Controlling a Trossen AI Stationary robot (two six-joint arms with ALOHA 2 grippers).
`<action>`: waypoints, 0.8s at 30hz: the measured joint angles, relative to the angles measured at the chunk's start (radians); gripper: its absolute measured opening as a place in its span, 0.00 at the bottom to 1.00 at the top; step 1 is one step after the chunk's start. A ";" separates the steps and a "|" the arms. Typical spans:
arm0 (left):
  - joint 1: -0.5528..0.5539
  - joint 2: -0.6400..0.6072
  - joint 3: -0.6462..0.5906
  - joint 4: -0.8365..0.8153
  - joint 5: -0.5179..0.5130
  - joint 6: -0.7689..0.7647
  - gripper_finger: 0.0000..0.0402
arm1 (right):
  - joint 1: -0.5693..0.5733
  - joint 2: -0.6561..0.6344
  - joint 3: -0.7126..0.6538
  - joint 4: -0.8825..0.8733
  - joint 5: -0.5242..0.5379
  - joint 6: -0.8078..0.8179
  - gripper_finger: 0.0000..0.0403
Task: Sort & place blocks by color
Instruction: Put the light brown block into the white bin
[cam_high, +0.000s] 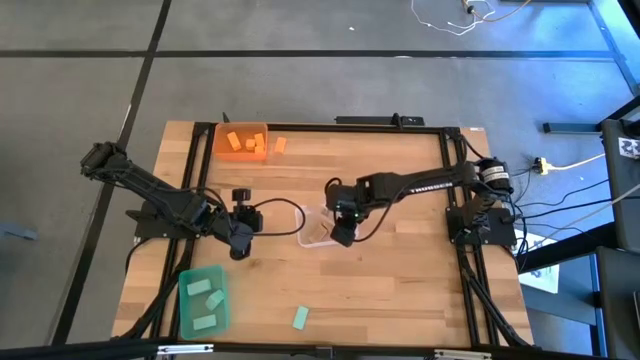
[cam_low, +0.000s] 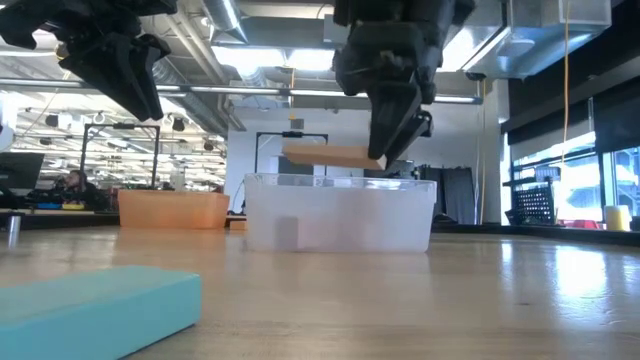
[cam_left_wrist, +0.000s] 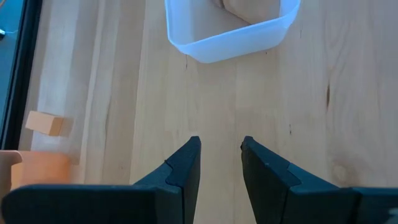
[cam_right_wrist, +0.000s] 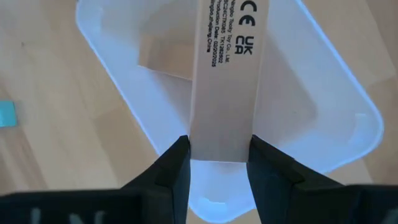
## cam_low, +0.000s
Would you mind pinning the long ceiling light strip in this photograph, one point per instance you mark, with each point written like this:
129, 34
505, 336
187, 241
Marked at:
280, 92

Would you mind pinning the round silver air duct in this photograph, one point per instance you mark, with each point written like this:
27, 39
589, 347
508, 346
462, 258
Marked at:
225, 17

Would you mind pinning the orange plastic bin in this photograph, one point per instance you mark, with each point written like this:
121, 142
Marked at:
175, 210

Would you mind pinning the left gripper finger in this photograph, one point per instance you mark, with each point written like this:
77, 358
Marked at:
97, 70
135, 70

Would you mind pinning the black gantry frame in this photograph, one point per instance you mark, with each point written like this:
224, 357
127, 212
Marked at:
125, 126
292, 134

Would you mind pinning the orange block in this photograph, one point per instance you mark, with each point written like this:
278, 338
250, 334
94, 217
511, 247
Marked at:
237, 225

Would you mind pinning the black curtain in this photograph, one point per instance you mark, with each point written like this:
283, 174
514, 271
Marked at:
457, 195

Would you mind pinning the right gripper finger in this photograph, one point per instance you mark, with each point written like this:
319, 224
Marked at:
420, 127
392, 115

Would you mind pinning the black monitor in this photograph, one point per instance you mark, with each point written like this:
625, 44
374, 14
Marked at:
20, 170

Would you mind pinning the long natural wood block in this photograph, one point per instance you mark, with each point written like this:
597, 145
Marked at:
330, 156

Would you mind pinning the black aluminium rig frame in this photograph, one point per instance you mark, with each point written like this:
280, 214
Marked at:
550, 234

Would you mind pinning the silver metal post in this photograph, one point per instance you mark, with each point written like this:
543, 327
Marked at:
14, 230

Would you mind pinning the yellow cylinder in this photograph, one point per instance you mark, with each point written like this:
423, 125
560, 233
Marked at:
617, 218

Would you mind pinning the grey wall vent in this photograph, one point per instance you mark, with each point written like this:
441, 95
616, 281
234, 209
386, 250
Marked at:
297, 124

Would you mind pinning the teal block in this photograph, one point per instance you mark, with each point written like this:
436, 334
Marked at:
90, 310

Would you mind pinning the grey ceiling box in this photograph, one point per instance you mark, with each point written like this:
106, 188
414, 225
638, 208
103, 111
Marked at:
327, 30

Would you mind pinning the clear plastic bin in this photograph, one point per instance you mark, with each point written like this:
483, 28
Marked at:
360, 220

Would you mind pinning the black perforated crate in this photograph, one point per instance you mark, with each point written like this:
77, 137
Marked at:
534, 205

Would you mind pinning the person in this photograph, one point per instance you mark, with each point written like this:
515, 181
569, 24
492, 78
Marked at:
80, 187

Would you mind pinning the rectangular silver air duct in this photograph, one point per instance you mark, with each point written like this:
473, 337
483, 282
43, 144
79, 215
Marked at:
525, 40

